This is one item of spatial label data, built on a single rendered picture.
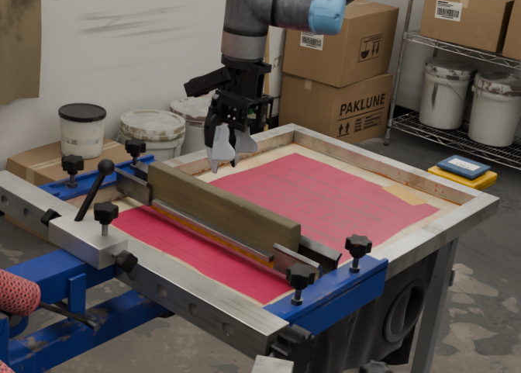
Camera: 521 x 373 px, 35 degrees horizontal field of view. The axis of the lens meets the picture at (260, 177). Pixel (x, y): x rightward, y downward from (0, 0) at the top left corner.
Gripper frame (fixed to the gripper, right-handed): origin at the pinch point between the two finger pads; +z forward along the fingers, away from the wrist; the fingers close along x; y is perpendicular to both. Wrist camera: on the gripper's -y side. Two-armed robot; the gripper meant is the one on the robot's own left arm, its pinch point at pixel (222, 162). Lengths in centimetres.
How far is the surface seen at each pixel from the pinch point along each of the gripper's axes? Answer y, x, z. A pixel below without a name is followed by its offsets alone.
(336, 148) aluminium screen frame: -12, 57, 14
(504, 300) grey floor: -7, 199, 111
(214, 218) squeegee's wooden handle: 0.4, -0.9, 10.8
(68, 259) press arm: 0.2, -34.0, 8.0
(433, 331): 16, 76, 61
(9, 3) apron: -193, 89, 19
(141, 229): -12.6, -6.4, 16.6
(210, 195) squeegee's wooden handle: -1.0, -1.0, 6.8
